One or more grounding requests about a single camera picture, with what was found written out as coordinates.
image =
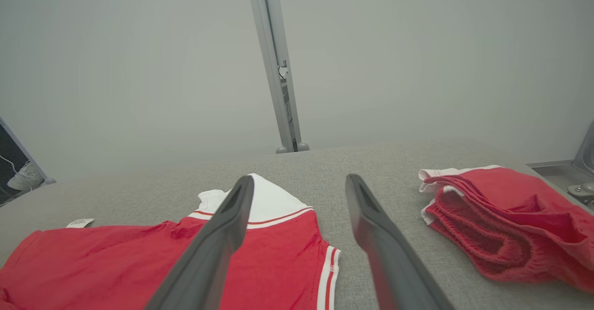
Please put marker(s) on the grey partition post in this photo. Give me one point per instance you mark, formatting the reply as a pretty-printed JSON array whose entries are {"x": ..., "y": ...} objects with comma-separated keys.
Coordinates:
[{"x": 276, "y": 59}]

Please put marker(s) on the grey slanted partition edge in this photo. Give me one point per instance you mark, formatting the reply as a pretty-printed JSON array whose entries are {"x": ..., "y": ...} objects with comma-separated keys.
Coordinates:
[{"x": 28, "y": 154}]

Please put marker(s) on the grey metal ledge with knob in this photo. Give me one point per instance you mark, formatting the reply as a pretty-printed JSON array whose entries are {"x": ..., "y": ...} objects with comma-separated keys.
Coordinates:
[{"x": 557, "y": 173}]

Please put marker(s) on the red and white jersey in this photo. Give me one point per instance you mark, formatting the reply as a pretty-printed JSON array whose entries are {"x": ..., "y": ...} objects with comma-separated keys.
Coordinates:
[{"x": 116, "y": 263}]

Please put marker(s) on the black equipment box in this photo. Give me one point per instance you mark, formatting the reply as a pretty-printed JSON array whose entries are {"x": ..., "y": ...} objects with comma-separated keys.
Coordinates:
[{"x": 5, "y": 145}]

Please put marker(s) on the white sneaker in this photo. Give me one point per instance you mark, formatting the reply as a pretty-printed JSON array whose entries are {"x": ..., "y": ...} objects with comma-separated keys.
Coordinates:
[{"x": 25, "y": 177}]

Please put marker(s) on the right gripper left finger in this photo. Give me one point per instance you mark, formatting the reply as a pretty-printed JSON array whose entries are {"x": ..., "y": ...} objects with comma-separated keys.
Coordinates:
[{"x": 209, "y": 254}]

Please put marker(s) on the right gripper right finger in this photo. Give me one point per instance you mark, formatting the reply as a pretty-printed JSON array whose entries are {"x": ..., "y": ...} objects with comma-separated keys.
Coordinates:
[{"x": 390, "y": 254}]

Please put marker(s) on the red shorts with white trim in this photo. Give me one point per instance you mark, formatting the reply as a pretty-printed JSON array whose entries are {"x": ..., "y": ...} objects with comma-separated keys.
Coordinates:
[{"x": 510, "y": 217}]

